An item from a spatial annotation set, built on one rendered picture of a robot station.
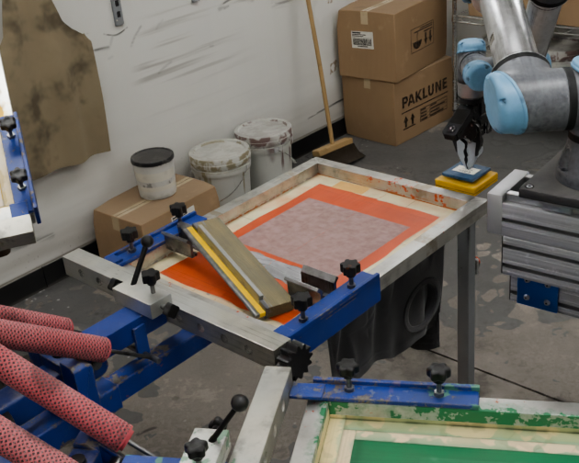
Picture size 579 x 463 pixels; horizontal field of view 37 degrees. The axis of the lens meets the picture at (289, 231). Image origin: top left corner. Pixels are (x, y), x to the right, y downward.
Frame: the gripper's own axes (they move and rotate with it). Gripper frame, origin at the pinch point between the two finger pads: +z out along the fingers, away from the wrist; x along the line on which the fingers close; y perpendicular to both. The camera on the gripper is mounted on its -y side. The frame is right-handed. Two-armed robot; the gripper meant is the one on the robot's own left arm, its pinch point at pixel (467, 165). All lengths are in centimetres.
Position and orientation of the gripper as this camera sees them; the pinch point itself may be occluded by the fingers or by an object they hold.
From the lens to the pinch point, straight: 253.1
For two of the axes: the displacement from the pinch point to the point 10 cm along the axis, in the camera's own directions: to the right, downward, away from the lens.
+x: -7.4, -2.4, 6.2
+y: 6.6, -3.9, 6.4
